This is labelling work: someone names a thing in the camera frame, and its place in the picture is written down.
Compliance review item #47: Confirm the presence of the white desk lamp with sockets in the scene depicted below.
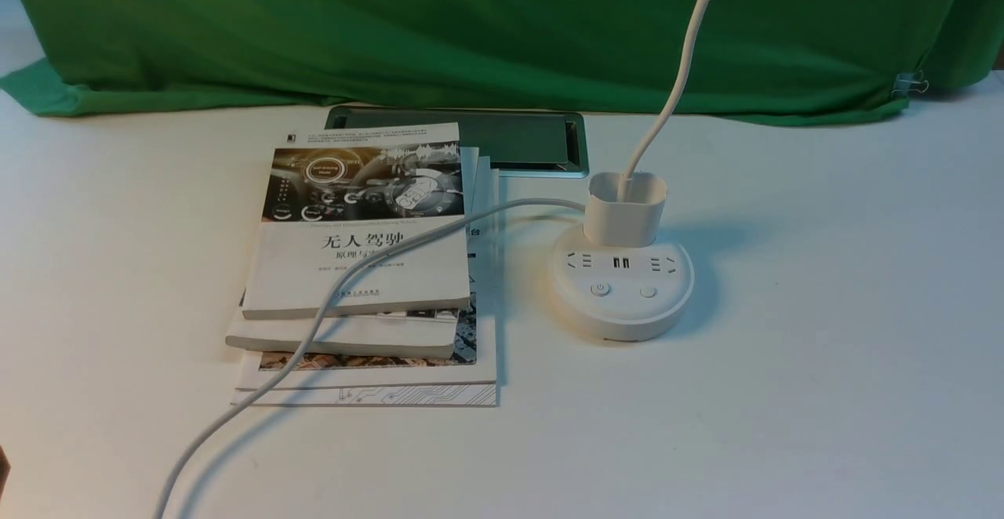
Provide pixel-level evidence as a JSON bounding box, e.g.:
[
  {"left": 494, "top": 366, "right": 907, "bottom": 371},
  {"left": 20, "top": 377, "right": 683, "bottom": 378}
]
[{"left": 548, "top": 0, "right": 712, "bottom": 343}]

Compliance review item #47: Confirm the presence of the bottom book circuit pattern cover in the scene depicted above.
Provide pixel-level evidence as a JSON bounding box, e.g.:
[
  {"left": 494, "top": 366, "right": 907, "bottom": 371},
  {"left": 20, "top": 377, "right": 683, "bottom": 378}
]
[{"left": 254, "top": 216, "right": 503, "bottom": 407}]

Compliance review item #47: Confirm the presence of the top book with car cover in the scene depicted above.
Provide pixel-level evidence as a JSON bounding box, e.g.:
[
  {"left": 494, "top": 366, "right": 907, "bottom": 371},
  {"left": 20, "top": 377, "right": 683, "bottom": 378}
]
[{"left": 241, "top": 122, "right": 477, "bottom": 320}]

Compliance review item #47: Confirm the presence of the green backdrop cloth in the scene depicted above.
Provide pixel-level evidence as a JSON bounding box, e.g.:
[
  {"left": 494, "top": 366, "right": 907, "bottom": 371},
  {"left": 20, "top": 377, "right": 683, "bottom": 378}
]
[{"left": 2, "top": 0, "right": 1002, "bottom": 126}]

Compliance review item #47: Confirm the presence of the metal binder clip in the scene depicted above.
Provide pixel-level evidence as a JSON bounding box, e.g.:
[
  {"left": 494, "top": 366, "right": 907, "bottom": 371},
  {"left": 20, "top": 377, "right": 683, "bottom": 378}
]
[{"left": 890, "top": 70, "right": 931, "bottom": 99}]

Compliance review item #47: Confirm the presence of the white lamp power cable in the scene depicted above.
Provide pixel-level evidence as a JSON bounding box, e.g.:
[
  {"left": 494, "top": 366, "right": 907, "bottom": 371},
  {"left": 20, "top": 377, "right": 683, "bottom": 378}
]
[{"left": 154, "top": 198, "right": 587, "bottom": 519}]

